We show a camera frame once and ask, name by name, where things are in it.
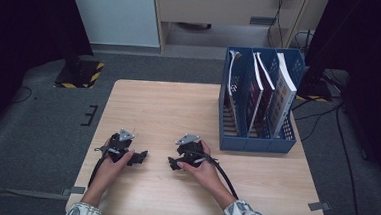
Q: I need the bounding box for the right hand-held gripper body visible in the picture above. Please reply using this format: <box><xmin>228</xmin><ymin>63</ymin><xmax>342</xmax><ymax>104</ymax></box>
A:
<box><xmin>174</xmin><ymin>132</ymin><xmax>213</xmax><ymax>171</ymax></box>

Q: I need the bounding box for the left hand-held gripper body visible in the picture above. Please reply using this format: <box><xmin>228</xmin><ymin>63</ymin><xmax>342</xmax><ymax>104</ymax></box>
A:
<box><xmin>96</xmin><ymin>126</ymin><xmax>136</xmax><ymax>165</ymax></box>

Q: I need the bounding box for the blue file rack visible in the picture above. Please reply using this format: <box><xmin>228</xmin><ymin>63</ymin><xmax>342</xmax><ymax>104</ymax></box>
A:
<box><xmin>215</xmin><ymin>44</ymin><xmax>306</xmax><ymax>156</ymax></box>

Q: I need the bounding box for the purple magazine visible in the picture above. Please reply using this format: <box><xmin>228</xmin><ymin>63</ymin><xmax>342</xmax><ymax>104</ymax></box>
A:
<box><xmin>251</xmin><ymin>51</ymin><xmax>280</xmax><ymax>136</ymax></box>
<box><xmin>242</xmin><ymin>51</ymin><xmax>267</xmax><ymax>139</ymax></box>

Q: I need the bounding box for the black and red magazine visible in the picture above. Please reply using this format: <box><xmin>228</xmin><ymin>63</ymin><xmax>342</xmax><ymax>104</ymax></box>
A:
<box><xmin>222</xmin><ymin>49</ymin><xmax>247</xmax><ymax>135</ymax></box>

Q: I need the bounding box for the white picture-grid book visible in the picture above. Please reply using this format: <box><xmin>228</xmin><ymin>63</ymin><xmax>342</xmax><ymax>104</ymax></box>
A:
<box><xmin>265</xmin><ymin>51</ymin><xmax>300</xmax><ymax>141</ymax></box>

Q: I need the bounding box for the person's right hand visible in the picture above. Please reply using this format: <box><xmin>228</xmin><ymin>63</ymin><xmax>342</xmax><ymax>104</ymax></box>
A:
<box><xmin>175</xmin><ymin>138</ymin><xmax>230</xmax><ymax>200</ymax></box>

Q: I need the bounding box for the person's left hand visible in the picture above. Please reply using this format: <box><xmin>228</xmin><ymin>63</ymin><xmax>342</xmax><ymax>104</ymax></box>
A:
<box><xmin>91</xmin><ymin>149</ymin><xmax>135</xmax><ymax>197</ymax></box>

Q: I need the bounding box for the grey tape piece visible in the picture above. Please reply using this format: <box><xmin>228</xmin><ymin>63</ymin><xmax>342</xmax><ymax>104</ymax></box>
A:
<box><xmin>62</xmin><ymin>185</ymin><xmax>86</xmax><ymax>197</ymax></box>
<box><xmin>306</xmin><ymin>200</ymin><xmax>332</xmax><ymax>213</ymax></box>

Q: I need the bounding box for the black stand with striped base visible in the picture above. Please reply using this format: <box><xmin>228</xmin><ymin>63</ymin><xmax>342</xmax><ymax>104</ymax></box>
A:
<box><xmin>53</xmin><ymin>53</ymin><xmax>105</xmax><ymax>91</ymax></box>
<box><xmin>294</xmin><ymin>65</ymin><xmax>335</xmax><ymax>104</ymax></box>

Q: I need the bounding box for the beige office desk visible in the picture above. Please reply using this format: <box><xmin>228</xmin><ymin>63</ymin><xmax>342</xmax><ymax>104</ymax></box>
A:
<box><xmin>148</xmin><ymin>0</ymin><xmax>331</xmax><ymax>65</ymax></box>

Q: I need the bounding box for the black curtain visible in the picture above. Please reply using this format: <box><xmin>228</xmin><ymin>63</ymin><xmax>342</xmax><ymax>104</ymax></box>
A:
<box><xmin>295</xmin><ymin>0</ymin><xmax>381</xmax><ymax>192</ymax></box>
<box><xmin>0</xmin><ymin>0</ymin><xmax>98</xmax><ymax>155</ymax></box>

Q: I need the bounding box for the left hand-held gripper cable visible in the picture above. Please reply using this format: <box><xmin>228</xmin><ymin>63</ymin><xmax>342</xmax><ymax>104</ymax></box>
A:
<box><xmin>87</xmin><ymin>145</ymin><xmax>110</xmax><ymax>190</ymax></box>

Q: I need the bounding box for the hand-held gripper cable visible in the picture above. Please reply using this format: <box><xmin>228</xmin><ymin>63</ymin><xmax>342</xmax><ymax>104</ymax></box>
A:
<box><xmin>191</xmin><ymin>150</ymin><xmax>243</xmax><ymax>201</ymax></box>
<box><xmin>87</xmin><ymin>145</ymin><xmax>110</xmax><ymax>190</ymax></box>

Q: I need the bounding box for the right hand-held gripper cable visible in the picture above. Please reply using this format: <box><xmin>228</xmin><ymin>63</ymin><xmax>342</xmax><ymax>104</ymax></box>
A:
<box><xmin>191</xmin><ymin>150</ymin><xmax>243</xmax><ymax>201</ymax></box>

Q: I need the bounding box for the thin black floor cable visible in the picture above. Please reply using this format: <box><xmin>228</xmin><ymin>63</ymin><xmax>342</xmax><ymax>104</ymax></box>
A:
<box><xmin>11</xmin><ymin>86</ymin><xmax>33</xmax><ymax>106</ymax></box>

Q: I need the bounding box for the grey desk handle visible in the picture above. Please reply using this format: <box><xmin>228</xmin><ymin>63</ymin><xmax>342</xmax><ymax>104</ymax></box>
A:
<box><xmin>249</xmin><ymin>16</ymin><xmax>272</xmax><ymax>26</ymax></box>

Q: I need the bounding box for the long black floor cable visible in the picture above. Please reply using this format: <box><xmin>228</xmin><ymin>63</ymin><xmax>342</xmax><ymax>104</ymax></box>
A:
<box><xmin>329</xmin><ymin>104</ymin><xmax>370</xmax><ymax>215</ymax></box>

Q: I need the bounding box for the black socket cable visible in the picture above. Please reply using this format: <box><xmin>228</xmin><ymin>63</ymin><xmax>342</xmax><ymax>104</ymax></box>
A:
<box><xmin>265</xmin><ymin>0</ymin><xmax>287</xmax><ymax>49</ymax></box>

